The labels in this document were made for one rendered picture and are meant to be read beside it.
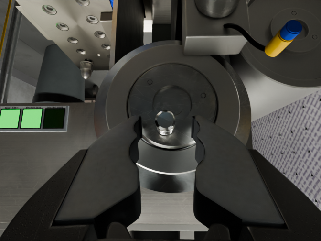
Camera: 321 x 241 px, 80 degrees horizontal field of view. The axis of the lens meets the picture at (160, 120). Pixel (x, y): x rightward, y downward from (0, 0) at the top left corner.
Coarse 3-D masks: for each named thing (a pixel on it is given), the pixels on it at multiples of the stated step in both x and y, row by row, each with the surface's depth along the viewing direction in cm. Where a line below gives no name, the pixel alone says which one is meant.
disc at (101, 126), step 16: (144, 48) 20; (224, 64) 19; (240, 80) 18; (96, 96) 19; (240, 96) 18; (96, 112) 18; (240, 112) 18; (96, 128) 18; (240, 128) 18; (144, 176) 17; (160, 176) 17; (176, 176) 17; (192, 176) 17; (176, 192) 17
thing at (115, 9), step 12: (120, 0) 23; (132, 0) 31; (120, 12) 23; (132, 12) 31; (120, 24) 23; (132, 24) 31; (120, 36) 23; (132, 36) 31; (120, 48) 23; (132, 48) 31
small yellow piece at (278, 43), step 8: (224, 24) 15; (232, 24) 14; (288, 24) 10; (296, 24) 10; (240, 32) 13; (280, 32) 10; (288, 32) 10; (296, 32) 10; (248, 40) 13; (272, 40) 11; (280, 40) 10; (288, 40) 10; (264, 48) 12; (272, 48) 11; (280, 48) 11; (272, 56) 12
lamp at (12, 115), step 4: (4, 112) 51; (8, 112) 51; (12, 112) 51; (16, 112) 51; (0, 116) 51; (4, 116) 51; (8, 116) 51; (12, 116) 51; (16, 116) 51; (0, 120) 51; (4, 120) 51; (8, 120) 51; (12, 120) 51; (16, 120) 51; (0, 124) 51; (4, 124) 51; (8, 124) 51; (12, 124) 51; (16, 124) 51
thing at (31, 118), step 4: (24, 112) 51; (28, 112) 51; (32, 112) 51; (36, 112) 51; (40, 112) 51; (24, 116) 51; (28, 116) 51; (32, 116) 51; (36, 116) 51; (40, 116) 51; (24, 120) 51; (28, 120) 51; (32, 120) 51; (36, 120) 51; (40, 120) 51; (24, 124) 51; (28, 124) 51; (32, 124) 51; (36, 124) 50
